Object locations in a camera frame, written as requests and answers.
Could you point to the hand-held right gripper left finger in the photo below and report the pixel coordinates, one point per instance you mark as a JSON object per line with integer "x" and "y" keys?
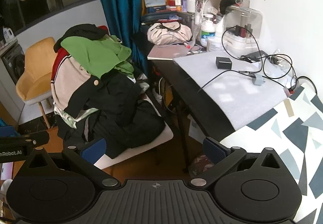
{"x": 94, "y": 150}

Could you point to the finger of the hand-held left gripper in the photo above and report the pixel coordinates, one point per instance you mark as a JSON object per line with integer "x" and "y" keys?
{"x": 6, "y": 131}

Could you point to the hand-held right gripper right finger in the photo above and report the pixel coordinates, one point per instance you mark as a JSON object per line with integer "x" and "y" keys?
{"x": 214, "y": 150}

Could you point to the pile of dark clothes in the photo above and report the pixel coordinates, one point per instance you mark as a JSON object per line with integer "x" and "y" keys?
{"x": 118, "y": 113}

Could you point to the white chair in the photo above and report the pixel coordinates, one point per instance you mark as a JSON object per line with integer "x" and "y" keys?
{"x": 162, "y": 135}

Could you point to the white foam mat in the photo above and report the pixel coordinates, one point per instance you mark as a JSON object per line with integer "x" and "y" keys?
{"x": 227, "y": 92}

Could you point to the black desk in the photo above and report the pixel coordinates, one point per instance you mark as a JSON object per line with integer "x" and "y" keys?
{"x": 186, "y": 87}

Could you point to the grey washing machine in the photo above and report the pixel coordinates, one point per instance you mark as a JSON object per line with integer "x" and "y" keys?
{"x": 12, "y": 62}

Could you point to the yellow shell chair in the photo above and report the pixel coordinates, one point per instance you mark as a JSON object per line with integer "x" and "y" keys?
{"x": 35, "y": 67}

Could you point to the beige and red jacket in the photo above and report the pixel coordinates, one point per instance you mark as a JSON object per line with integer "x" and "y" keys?
{"x": 68, "y": 80}

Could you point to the grey power adapter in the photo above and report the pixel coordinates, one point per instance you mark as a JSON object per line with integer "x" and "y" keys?
{"x": 258, "y": 80}

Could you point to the small black box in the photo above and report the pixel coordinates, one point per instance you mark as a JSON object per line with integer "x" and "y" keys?
{"x": 223, "y": 63}

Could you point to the green garment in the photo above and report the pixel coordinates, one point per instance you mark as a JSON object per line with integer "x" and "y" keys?
{"x": 88, "y": 54}

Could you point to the white detergent bottle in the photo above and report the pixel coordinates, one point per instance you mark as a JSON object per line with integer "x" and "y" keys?
{"x": 8, "y": 34}

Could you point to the white cream jar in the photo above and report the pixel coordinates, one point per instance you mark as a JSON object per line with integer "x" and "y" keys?
{"x": 215, "y": 44}

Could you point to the clear plastic bag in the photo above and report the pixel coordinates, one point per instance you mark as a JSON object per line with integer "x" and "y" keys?
{"x": 281, "y": 61}

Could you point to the clear acrylic cosmetics organiser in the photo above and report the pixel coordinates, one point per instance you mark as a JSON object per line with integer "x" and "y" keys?
{"x": 242, "y": 39}

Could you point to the white pump bottle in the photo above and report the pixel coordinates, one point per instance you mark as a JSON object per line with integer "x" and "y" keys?
{"x": 208, "y": 29}

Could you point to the dark storage case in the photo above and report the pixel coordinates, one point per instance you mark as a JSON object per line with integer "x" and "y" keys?
{"x": 186, "y": 18}

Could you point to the black cloth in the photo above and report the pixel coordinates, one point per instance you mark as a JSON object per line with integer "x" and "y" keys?
{"x": 228, "y": 3}

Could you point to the blue and white box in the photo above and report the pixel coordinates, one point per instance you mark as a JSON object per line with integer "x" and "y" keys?
{"x": 155, "y": 0}

